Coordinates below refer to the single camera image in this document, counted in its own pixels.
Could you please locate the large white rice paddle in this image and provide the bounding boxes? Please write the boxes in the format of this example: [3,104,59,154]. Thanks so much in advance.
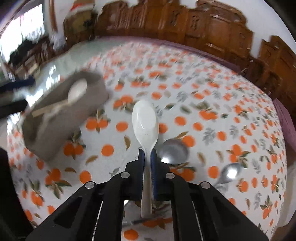
[32,78,87,118]

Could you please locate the white ceramic soup spoon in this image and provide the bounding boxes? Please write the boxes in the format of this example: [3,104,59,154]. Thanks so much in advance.
[132,99,159,218]

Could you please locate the steel spoon centre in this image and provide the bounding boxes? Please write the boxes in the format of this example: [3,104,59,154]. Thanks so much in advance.
[159,138,189,165]

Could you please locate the steel spoon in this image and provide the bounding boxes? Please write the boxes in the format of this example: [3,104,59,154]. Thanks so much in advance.
[214,162,242,187]
[159,138,189,165]

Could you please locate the metal rectangular utensil tray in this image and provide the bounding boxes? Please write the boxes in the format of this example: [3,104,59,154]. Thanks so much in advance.
[22,71,109,162]

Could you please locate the white plastic bag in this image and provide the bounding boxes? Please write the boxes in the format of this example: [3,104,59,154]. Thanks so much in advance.
[50,32,66,51]

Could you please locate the window with grille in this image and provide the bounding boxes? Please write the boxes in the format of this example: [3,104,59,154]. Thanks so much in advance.
[1,1,45,62]

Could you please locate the steel spoon right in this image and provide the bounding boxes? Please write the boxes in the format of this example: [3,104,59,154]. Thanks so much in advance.
[214,162,242,187]

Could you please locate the stacked cardboard boxes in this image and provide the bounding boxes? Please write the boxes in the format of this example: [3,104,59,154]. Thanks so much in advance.
[63,1,98,47]

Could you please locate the orange print tablecloth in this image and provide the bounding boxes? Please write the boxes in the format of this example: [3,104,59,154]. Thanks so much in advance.
[8,42,287,237]

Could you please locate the purple seat cushion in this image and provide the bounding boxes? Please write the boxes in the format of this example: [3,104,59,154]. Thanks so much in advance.
[273,98,296,151]

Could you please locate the carved wooden armchair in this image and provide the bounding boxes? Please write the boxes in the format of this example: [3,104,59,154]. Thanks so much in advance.
[245,35,295,114]

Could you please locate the carved wooden long sofa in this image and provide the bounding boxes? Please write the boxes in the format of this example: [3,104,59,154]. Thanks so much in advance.
[95,1,253,69]

